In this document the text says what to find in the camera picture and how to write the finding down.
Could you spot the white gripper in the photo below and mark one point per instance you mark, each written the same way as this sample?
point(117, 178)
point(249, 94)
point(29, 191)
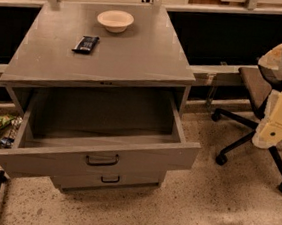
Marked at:
point(268, 133)

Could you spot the grey drawer cabinet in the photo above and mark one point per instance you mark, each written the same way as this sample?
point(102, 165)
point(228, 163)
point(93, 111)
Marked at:
point(148, 54)

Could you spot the grey lower drawer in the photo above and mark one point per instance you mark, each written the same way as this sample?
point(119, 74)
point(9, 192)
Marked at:
point(64, 183)

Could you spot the grey open top drawer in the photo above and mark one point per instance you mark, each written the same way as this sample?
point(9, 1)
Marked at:
point(61, 126)

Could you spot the black office chair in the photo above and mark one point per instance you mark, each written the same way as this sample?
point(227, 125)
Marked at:
point(259, 83)

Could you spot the white paper bowl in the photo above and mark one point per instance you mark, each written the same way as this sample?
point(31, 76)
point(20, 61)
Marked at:
point(115, 21)

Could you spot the black lower drawer handle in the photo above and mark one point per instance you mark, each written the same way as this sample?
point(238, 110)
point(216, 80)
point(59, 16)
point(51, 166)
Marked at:
point(110, 180)

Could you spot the black drawer handle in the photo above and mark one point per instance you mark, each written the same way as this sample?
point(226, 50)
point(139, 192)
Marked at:
point(93, 161)
point(110, 180)

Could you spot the black top drawer handle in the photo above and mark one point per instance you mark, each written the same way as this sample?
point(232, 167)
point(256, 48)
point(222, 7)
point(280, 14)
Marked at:
point(93, 161)

